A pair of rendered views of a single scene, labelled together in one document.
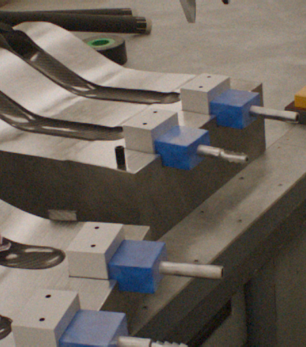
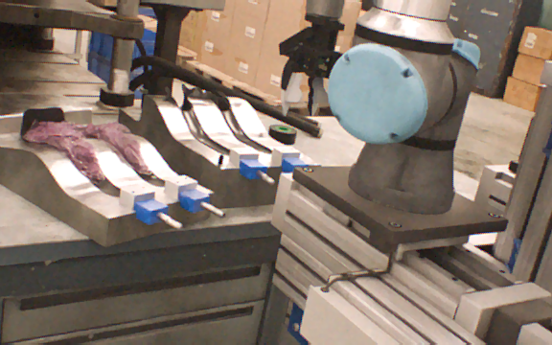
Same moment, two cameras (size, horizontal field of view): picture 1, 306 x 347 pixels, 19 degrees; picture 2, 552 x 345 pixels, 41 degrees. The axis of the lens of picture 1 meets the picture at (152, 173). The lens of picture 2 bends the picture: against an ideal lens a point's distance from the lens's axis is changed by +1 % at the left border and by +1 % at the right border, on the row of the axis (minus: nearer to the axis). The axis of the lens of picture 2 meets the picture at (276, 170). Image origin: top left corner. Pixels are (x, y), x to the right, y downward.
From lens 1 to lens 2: 0.68 m
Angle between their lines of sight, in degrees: 15
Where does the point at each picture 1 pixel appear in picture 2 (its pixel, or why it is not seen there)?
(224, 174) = not seen: hidden behind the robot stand
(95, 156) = (212, 157)
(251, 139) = not seen: hidden behind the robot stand
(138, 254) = (195, 194)
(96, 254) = (175, 185)
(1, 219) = (155, 164)
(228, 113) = (287, 167)
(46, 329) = (131, 195)
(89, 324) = (151, 203)
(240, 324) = (263, 285)
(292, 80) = not seen: hidden behind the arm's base
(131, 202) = (216, 182)
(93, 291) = (167, 199)
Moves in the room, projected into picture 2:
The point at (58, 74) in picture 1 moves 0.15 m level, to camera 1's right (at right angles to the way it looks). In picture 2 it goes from (233, 125) to (291, 141)
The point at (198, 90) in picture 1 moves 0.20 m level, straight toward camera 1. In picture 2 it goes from (279, 150) to (241, 172)
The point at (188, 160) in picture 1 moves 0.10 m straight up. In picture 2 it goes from (249, 173) to (258, 126)
